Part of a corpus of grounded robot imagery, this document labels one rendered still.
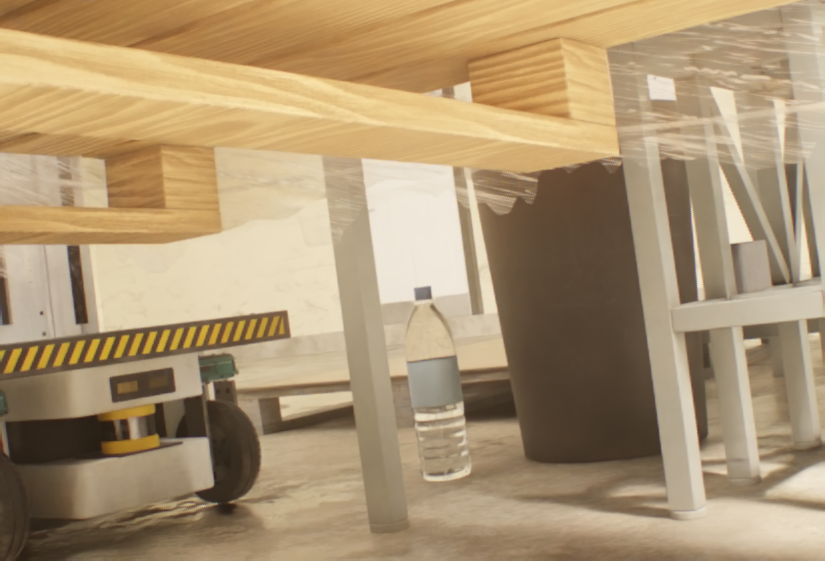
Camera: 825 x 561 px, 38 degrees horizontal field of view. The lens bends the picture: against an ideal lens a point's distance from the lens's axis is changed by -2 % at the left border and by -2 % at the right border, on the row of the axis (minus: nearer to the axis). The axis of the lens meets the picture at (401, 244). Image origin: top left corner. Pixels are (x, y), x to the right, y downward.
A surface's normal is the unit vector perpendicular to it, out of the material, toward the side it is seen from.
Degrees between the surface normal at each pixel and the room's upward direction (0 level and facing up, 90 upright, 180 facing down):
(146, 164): 88
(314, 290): 90
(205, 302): 90
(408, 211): 90
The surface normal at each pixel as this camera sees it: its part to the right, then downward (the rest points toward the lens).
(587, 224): -0.11, 0.03
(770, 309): -0.59, 0.04
